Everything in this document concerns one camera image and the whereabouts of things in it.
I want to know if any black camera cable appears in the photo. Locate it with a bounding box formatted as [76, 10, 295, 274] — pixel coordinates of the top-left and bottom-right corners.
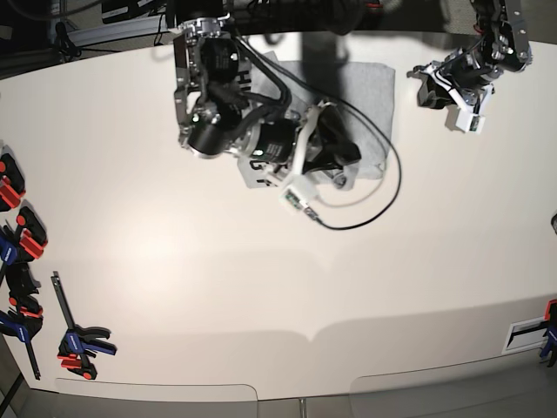
[234, 34, 404, 231]

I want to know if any dark object right edge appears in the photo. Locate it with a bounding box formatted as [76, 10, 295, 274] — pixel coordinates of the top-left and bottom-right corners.
[550, 214, 557, 234]

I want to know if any red black clamp top left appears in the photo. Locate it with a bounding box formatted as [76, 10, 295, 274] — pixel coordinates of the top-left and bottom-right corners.
[1, 152, 26, 212]

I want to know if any blue clamp right edge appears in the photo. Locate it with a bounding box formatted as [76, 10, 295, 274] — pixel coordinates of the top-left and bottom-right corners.
[540, 300, 557, 367]

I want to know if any blue clamp lower left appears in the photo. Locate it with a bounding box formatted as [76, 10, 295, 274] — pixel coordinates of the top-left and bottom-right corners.
[0, 265, 45, 381]

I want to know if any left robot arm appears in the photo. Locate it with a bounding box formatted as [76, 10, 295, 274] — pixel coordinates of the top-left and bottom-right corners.
[413, 0, 533, 113]

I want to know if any white label sticker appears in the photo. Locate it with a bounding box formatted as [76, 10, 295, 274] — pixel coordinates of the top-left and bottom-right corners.
[502, 317, 547, 354]

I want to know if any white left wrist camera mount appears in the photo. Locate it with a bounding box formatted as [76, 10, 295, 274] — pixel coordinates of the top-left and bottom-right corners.
[407, 61, 494, 134]

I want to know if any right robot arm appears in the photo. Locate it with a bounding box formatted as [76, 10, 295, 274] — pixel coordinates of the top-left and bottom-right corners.
[165, 1, 361, 177]

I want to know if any blue bar clamp on table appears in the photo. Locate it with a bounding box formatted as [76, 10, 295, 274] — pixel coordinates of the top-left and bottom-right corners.
[50, 271, 117, 381]

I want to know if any aluminium rail at back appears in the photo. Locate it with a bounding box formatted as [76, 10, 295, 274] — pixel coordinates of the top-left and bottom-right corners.
[67, 15, 168, 47]

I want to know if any blue red clamp middle left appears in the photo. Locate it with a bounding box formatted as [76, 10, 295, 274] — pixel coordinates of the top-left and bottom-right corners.
[1, 206, 48, 280]

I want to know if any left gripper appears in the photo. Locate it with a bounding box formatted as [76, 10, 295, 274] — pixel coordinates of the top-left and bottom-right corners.
[415, 48, 500, 110]

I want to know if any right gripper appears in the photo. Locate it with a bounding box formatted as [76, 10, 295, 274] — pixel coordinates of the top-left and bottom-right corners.
[237, 106, 361, 174]

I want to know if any grey T-shirt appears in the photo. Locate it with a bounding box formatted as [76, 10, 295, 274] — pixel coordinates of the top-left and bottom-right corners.
[265, 52, 395, 192]

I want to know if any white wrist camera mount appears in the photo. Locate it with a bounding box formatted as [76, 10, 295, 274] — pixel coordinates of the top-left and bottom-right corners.
[279, 101, 332, 220]
[407, 61, 494, 134]

